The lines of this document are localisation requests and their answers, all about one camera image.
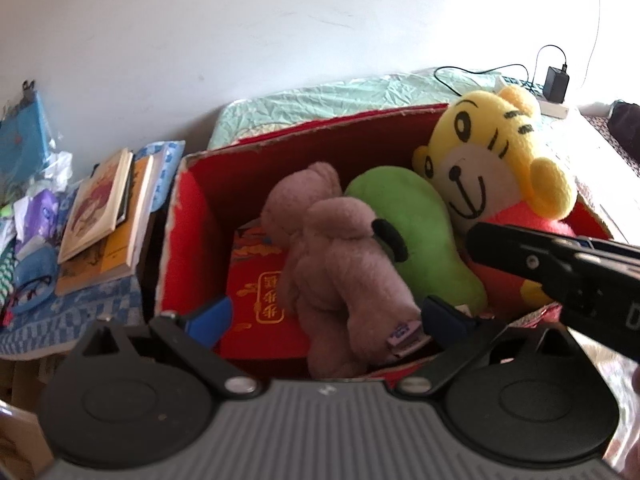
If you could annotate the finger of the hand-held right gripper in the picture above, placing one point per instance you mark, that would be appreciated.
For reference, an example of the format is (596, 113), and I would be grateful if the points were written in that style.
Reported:
(610, 249)
(515, 250)

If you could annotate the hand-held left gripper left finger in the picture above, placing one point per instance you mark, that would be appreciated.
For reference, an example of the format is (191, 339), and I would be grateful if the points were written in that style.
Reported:
(210, 317)

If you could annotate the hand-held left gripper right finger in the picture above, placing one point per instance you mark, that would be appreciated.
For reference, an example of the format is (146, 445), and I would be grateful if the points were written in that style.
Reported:
(440, 317)

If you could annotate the yellow tiger plush toy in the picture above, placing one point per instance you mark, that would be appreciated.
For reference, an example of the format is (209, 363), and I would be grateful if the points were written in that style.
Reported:
(480, 160)

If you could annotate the red cardboard box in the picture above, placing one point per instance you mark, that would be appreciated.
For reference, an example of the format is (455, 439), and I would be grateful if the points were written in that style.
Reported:
(200, 220)

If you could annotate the pink plush bear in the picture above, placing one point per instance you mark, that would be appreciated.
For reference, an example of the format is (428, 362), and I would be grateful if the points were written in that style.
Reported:
(340, 260)

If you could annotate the red gold-print booklet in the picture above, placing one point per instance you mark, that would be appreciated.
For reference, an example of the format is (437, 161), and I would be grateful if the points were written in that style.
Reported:
(255, 300)

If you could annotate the green plush toy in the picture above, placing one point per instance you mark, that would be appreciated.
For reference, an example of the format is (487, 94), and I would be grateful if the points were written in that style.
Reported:
(425, 240)

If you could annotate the stack of books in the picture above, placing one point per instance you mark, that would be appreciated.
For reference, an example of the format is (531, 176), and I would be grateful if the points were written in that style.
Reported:
(120, 255)

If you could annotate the blue checkered cloth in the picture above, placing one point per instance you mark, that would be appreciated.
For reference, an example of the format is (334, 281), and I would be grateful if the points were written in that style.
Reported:
(100, 310)

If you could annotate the black cloth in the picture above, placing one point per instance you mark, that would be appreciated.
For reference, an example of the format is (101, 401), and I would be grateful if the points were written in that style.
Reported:
(625, 120)

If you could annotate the white power strip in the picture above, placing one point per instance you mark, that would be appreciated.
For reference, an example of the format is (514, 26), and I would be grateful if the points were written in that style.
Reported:
(552, 109)

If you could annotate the orange cover book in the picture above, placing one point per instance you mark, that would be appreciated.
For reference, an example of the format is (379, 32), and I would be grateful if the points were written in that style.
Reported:
(95, 205)

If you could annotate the black charger adapter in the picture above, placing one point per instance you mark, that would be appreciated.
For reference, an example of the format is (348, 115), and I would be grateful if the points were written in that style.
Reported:
(556, 84)

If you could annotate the blue fabric pouch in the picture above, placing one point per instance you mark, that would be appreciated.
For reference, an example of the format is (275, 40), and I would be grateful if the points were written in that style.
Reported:
(37, 270)

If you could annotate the purple printed packet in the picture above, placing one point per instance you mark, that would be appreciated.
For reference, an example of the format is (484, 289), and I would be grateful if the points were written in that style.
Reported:
(42, 215)

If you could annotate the clear plastic wrap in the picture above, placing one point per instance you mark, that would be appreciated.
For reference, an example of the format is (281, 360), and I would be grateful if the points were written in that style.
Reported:
(57, 170)

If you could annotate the blue plastic packet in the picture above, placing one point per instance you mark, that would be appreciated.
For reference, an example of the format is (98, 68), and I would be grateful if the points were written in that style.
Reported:
(25, 135)

